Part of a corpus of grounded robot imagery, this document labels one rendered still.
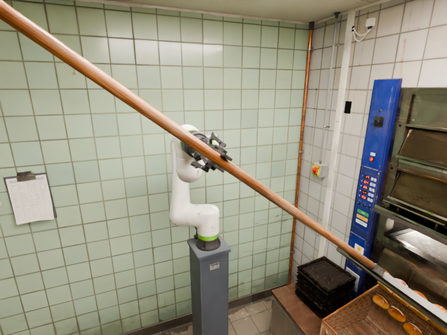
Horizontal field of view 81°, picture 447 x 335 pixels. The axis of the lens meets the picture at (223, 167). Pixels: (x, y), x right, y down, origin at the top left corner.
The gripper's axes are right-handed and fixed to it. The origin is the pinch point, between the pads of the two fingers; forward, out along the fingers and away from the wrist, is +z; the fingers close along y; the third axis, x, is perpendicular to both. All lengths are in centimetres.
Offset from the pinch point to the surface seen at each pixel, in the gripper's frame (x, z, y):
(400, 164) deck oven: -116, -31, -59
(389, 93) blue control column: -89, -44, -89
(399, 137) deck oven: -107, -35, -71
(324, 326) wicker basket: -135, -25, 47
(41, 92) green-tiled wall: 61, -126, 26
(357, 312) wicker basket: -161, -26, 31
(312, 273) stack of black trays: -140, -54, 29
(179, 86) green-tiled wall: -4, -125, -28
